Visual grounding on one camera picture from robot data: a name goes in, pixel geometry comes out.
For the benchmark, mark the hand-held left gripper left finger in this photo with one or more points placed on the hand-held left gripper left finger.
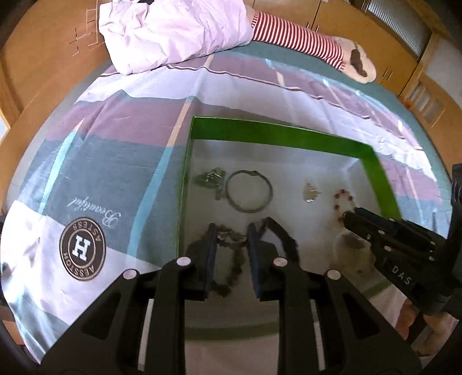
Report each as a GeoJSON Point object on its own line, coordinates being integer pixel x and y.
{"type": "Point", "coordinates": [213, 259]}

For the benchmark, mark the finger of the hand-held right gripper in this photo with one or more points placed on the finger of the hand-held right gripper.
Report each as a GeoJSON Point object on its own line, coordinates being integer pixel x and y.
{"type": "Point", "coordinates": [361, 227]}
{"type": "Point", "coordinates": [397, 227]}

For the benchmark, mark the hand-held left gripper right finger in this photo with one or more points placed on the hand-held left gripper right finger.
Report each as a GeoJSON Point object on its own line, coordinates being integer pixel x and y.
{"type": "Point", "coordinates": [253, 259]}

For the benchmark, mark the silver bangle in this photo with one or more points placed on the silver bangle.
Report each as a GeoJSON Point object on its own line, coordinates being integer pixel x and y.
{"type": "Point", "coordinates": [249, 210]}

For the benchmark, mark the small silver charm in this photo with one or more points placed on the small silver charm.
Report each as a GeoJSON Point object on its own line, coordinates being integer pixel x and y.
{"type": "Point", "coordinates": [310, 193]}

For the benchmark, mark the green cardboard box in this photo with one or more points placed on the green cardboard box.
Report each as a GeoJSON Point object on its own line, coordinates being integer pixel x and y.
{"type": "Point", "coordinates": [288, 166]}

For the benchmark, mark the person's right hand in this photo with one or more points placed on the person's right hand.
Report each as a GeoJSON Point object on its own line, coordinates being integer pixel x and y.
{"type": "Point", "coordinates": [438, 330]}

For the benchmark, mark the wooden door with glass panes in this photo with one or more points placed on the wooden door with glass panes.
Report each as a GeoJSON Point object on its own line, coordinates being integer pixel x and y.
{"type": "Point", "coordinates": [429, 101]}

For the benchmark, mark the patchwork printed bed sheet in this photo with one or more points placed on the patchwork printed bed sheet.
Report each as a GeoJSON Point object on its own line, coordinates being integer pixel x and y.
{"type": "Point", "coordinates": [108, 158]}

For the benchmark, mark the window with blinds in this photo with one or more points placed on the window with blinds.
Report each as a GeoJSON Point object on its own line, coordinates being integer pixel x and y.
{"type": "Point", "coordinates": [400, 25]}

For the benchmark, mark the red striped plush toy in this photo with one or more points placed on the red striped plush toy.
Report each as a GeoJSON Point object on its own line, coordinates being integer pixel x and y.
{"type": "Point", "coordinates": [299, 34]}

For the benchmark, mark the wooden wardrobe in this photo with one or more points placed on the wooden wardrobe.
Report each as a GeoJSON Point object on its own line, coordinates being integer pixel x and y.
{"type": "Point", "coordinates": [343, 14]}

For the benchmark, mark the white pillow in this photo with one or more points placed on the white pillow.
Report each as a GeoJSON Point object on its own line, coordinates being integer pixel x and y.
{"type": "Point", "coordinates": [169, 32]}

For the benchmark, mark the wooden headboard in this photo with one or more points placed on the wooden headboard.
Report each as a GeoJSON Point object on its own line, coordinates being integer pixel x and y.
{"type": "Point", "coordinates": [39, 65]}

